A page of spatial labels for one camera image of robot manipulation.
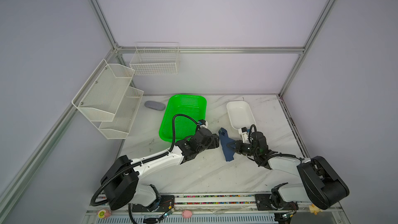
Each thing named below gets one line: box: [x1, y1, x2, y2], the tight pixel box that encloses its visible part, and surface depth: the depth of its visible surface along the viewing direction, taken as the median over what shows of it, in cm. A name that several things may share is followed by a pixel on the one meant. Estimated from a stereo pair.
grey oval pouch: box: [144, 100, 166, 111], surface depth 113 cm
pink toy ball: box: [182, 209, 193, 219], surface depth 71 cm
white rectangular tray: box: [226, 100, 257, 130], surface depth 109 cm
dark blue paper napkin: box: [218, 127, 236, 162], surface depth 88 cm
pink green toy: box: [96, 208, 112, 219], surface depth 69 cm
